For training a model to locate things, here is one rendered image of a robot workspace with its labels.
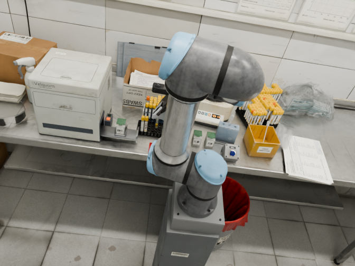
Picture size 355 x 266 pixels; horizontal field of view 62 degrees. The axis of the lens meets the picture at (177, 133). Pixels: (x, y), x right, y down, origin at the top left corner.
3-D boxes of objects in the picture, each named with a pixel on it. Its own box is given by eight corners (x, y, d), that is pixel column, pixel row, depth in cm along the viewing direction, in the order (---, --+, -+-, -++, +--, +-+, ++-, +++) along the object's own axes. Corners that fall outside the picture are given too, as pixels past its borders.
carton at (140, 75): (121, 106, 158) (121, 82, 148) (129, 78, 180) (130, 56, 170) (166, 113, 160) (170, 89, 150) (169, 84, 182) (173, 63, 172)
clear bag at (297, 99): (279, 115, 175) (291, 89, 163) (267, 98, 187) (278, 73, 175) (315, 115, 182) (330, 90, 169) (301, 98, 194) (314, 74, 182)
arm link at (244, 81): (287, 56, 61) (248, 83, 109) (236, 40, 61) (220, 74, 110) (269, 109, 62) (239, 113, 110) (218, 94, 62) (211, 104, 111)
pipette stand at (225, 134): (214, 142, 149) (218, 127, 142) (215, 133, 154) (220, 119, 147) (233, 146, 148) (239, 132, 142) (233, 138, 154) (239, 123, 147)
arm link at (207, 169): (216, 204, 100) (229, 180, 90) (178, 191, 101) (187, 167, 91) (221, 177, 108) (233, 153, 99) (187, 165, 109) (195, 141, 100)
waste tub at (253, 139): (248, 157, 145) (254, 142, 138) (242, 138, 154) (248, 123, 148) (273, 158, 146) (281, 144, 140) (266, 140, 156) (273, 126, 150)
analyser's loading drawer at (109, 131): (92, 136, 135) (91, 128, 132) (95, 127, 140) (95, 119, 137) (136, 142, 137) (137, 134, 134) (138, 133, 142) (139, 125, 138)
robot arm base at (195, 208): (213, 223, 105) (221, 209, 99) (173, 210, 106) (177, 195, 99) (218, 190, 116) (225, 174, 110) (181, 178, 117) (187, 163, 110)
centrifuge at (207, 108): (184, 121, 158) (188, 102, 149) (192, 91, 180) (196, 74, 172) (227, 131, 157) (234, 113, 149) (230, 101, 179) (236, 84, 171)
